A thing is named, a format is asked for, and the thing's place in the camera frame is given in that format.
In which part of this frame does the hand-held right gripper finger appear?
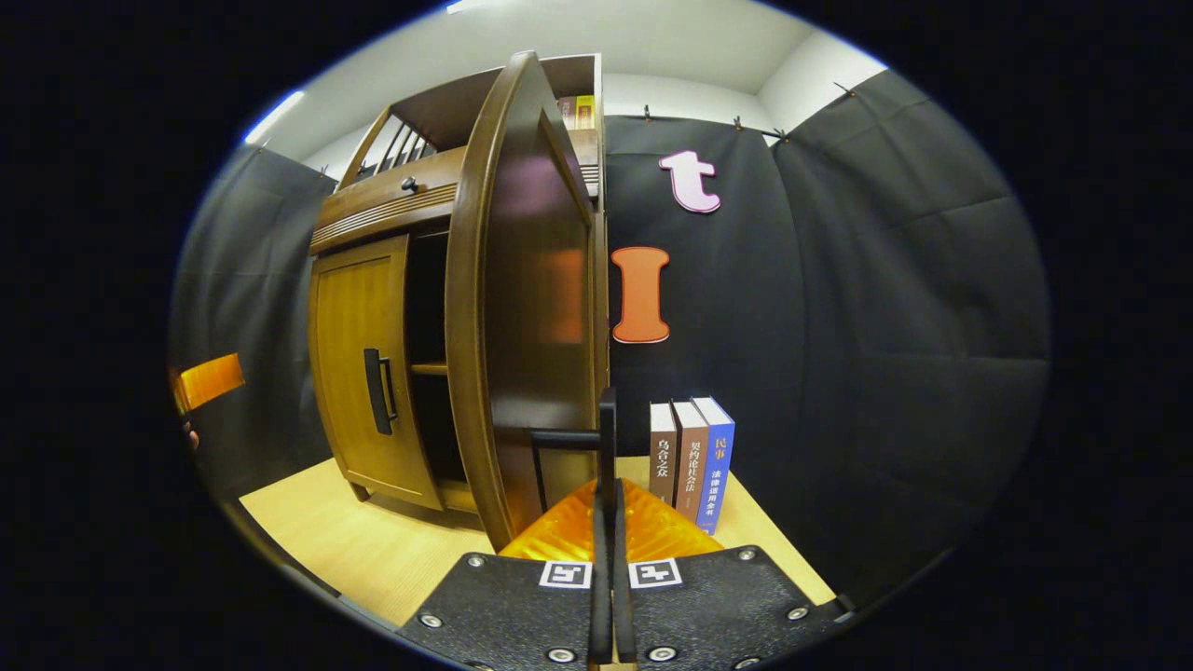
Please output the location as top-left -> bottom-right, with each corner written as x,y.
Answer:
610,478 -> 854,670
396,480 -> 611,667

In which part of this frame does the wooden shoe cabinet door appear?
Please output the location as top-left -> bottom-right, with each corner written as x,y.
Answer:
445,51 -> 611,553
309,233 -> 446,512

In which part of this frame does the black door handle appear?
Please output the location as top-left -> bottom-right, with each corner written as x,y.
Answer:
363,348 -> 399,437
529,387 -> 619,495

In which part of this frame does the wooden double-door shoe cabinet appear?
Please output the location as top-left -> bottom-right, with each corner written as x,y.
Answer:
308,51 -> 611,551

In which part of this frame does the wooden cabinet drawer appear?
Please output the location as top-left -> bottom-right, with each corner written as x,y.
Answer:
310,129 -> 602,254

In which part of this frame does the brown book with white top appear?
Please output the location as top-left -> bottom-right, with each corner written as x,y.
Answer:
649,402 -> 679,507

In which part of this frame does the dark brown book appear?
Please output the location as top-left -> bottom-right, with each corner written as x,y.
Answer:
671,400 -> 709,525

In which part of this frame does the blue book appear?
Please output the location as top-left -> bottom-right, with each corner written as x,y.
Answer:
692,396 -> 736,537

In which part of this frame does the black backdrop cloth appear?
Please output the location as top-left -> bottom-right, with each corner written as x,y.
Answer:
170,70 -> 1052,607

